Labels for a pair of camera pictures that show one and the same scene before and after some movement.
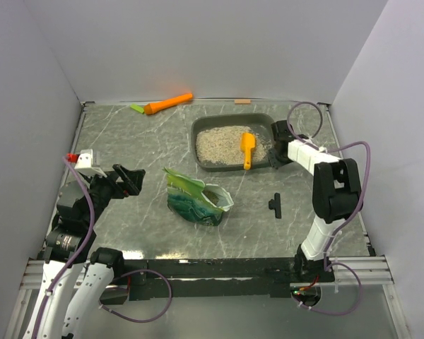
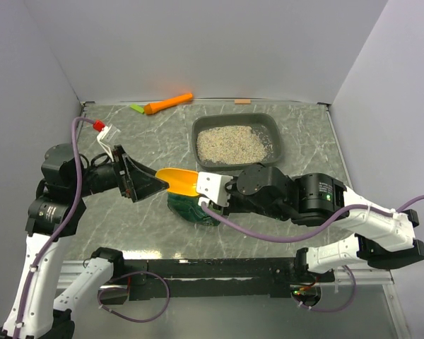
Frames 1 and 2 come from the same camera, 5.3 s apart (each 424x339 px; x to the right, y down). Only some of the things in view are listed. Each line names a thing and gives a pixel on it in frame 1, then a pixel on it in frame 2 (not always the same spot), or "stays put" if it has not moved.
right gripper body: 282,159 -> 241,202
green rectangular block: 138,107 stays put
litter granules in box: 222,145 stays put
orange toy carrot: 150,107 stays put
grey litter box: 261,123 stays put
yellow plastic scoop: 247,143 -> 181,181
